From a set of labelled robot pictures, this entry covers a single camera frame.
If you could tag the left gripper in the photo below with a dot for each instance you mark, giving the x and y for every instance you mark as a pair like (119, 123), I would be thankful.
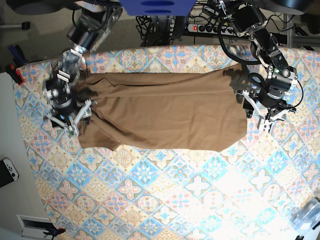
(268, 109)

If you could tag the patterned tablecloth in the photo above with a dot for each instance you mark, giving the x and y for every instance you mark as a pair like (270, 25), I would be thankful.
(248, 191)

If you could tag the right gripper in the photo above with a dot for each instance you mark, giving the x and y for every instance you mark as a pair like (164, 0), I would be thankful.
(68, 115)

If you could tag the game console with white controller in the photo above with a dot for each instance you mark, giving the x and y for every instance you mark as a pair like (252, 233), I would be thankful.
(8, 172)

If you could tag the red and black clamp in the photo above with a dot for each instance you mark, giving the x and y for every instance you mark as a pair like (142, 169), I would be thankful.
(15, 74)

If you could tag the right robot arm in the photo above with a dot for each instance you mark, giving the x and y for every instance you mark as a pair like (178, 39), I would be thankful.
(86, 35)

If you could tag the black clamp at bottom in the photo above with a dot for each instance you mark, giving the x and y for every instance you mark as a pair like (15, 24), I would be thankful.
(54, 231)

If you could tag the white floor vent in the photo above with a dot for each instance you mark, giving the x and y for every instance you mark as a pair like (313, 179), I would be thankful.
(34, 227)

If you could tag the white power strip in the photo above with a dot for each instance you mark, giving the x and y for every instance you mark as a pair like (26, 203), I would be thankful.
(210, 29)

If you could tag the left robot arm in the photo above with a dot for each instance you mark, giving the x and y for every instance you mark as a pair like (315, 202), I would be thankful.
(247, 20)

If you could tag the brown t-shirt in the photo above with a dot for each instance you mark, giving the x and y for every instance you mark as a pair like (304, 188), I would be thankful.
(166, 110)

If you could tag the clear plastic box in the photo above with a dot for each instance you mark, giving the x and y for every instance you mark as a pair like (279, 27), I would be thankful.
(307, 218)

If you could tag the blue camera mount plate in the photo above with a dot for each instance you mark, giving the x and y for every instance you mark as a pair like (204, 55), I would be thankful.
(157, 7)

